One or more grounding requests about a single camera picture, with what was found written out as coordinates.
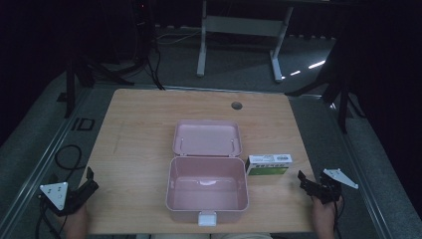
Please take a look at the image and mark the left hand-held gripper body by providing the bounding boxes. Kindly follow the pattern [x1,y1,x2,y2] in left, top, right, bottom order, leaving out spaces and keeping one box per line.
[39,179,95,218]

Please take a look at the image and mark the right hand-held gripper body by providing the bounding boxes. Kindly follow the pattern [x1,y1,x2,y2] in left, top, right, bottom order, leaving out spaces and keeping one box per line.
[311,167,359,205]

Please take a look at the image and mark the white and green medicine box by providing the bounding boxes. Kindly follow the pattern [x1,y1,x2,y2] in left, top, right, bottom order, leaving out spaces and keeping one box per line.
[244,153,294,177]

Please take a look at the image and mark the pink plastic storage box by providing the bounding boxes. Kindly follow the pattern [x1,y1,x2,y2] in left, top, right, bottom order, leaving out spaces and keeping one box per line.
[164,119,250,228]

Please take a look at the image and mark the person's right hand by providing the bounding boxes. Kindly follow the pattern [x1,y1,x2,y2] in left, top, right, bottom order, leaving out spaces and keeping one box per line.
[311,194,344,230]

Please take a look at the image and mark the person's left hand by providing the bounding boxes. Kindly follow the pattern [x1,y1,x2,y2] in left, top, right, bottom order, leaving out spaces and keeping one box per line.
[64,202,90,231]

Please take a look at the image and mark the black metal stand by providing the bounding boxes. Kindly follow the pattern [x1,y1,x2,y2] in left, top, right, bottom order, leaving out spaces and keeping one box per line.
[284,33,367,134]
[56,54,135,120]

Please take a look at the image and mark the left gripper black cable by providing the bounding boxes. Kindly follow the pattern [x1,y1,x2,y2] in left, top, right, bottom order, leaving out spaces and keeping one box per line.
[34,193,69,239]

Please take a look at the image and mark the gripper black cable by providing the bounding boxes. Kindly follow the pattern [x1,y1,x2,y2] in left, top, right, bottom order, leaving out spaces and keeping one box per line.
[332,194,346,235]
[34,193,69,239]

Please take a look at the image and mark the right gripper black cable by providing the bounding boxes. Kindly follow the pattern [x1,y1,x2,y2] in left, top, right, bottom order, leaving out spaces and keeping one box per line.
[332,194,346,235]

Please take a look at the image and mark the black floor cables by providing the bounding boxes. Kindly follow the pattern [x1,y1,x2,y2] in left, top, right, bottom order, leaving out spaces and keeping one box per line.
[130,0,166,92]

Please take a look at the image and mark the white floor cable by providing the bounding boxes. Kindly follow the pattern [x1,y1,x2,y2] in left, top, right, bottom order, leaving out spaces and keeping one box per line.
[154,29,204,46]

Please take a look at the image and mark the white metal desk frame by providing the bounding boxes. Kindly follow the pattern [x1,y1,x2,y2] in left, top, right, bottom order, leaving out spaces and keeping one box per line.
[196,0,295,84]

